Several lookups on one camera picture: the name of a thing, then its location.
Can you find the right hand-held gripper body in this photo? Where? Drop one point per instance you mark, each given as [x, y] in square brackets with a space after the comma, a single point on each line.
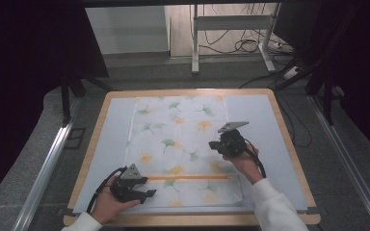
[232, 142]

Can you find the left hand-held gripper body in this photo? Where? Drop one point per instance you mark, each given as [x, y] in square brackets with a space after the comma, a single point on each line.
[125, 191]

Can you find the white leaf-print cloth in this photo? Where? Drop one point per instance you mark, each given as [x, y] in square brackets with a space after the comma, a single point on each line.
[179, 128]

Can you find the person's left hand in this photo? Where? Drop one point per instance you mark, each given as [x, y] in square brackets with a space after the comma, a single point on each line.
[109, 207]

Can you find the person's right hand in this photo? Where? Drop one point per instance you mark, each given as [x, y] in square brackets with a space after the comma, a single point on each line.
[245, 166]

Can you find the pale blue table mat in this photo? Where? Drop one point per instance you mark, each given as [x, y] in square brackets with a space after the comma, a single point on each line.
[115, 128]

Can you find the wooden-edged table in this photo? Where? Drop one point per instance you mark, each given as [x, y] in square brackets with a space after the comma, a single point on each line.
[186, 92]

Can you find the black floor plate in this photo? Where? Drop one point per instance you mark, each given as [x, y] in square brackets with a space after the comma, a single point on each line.
[74, 138]

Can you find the white power strip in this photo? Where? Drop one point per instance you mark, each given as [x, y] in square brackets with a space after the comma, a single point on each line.
[291, 72]

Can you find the black metal stand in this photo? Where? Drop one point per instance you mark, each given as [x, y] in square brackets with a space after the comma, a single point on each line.
[327, 96]
[66, 99]

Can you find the white cabinet panel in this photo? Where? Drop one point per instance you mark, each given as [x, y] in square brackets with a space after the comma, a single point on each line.
[125, 29]

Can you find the dark curtain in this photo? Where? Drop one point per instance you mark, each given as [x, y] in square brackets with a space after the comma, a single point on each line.
[366, 64]
[19, 80]

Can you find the aluminium floor rail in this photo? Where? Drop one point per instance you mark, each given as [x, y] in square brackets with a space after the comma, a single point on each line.
[45, 166]
[350, 160]

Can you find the white metal desk frame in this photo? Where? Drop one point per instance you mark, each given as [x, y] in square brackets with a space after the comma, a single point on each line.
[231, 22]

